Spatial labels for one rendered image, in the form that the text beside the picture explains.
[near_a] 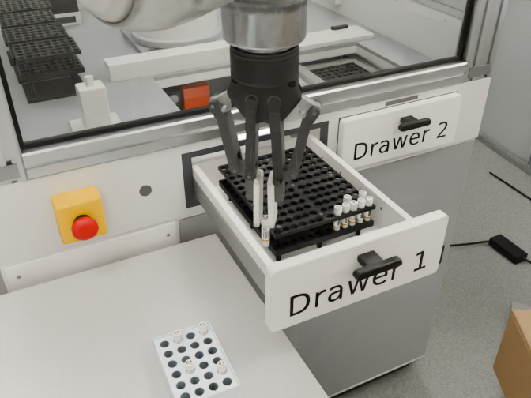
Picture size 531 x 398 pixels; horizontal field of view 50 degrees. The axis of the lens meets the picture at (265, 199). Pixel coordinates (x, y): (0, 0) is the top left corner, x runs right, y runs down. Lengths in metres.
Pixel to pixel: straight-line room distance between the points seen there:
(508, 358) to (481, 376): 1.08
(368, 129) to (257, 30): 0.59
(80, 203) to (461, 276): 1.60
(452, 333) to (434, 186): 0.76
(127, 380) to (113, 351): 0.06
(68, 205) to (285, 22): 0.49
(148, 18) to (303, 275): 0.45
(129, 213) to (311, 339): 0.63
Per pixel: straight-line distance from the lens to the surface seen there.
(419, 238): 0.86
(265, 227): 0.75
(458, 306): 2.12
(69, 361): 0.90
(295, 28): 0.60
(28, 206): 0.97
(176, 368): 0.81
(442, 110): 1.25
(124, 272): 1.01
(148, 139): 0.96
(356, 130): 1.12
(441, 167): 1.36
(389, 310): 1.56
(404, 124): 1.15
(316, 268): 0.77
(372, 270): 0.77
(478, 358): 1.97
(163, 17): 0.42
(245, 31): 0.59
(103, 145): 0.94
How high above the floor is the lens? 1.41
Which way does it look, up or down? 34 degrees down
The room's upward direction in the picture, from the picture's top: straight up
